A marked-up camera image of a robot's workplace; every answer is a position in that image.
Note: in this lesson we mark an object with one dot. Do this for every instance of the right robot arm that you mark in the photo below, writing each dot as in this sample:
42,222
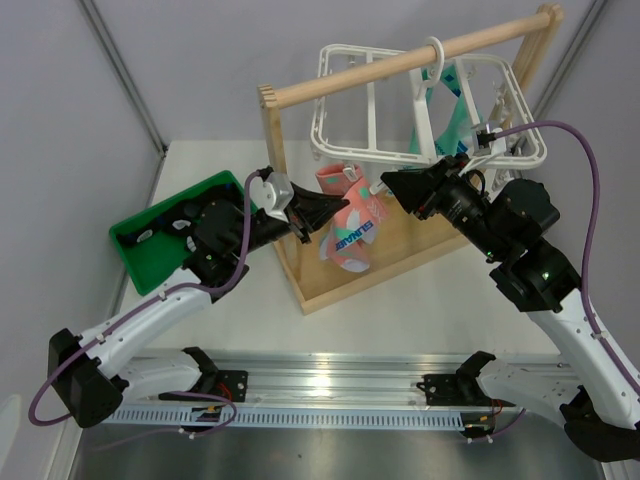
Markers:
599,414

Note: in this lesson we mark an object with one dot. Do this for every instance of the aluminium frame post right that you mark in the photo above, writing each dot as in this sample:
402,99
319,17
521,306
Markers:
578,44

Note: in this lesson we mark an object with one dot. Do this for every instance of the pink sock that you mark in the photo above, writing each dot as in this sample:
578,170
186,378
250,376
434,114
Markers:
353,228
337,179

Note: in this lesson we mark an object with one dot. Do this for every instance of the white slotted cable duct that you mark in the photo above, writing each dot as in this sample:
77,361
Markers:
248,416

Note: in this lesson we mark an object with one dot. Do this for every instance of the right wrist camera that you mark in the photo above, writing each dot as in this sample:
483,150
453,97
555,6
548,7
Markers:
487,142

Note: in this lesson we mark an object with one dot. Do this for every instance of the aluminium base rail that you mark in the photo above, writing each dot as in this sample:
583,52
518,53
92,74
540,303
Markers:
278,380

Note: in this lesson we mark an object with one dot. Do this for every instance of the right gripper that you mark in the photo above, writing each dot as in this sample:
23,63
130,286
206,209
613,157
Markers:
422,191

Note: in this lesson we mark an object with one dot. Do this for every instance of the aluminium frame post left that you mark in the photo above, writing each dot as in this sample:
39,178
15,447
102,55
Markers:
116,62

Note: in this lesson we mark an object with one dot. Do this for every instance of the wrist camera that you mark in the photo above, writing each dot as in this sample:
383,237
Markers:
272,191
487,142

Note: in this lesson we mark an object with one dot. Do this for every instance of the right green blue sock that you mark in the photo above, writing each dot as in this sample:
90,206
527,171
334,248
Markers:
456,137

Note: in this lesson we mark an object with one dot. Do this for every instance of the aluminium frame post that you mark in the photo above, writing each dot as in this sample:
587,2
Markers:
578,44
116,62

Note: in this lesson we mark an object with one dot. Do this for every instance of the wooden hanging rack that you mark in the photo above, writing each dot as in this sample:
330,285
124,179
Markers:
401,244

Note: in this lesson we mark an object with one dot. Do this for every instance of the black sock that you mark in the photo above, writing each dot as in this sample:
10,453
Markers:
179,218

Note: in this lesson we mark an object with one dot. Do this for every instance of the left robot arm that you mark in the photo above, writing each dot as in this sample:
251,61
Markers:
94,372

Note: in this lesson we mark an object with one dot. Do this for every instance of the left green blue sock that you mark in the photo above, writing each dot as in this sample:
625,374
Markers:
422,122

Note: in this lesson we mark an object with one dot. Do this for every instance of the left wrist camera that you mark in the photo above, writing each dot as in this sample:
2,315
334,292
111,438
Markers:
272,191

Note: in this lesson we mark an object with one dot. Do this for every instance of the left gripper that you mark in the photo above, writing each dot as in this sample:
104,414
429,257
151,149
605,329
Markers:
307,210

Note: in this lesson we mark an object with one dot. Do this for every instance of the green plastic bin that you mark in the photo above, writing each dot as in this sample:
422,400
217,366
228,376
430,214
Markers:
151,262

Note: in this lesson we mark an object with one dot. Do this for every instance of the green blue sock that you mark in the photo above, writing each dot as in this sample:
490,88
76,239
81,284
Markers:
456,137
422,122

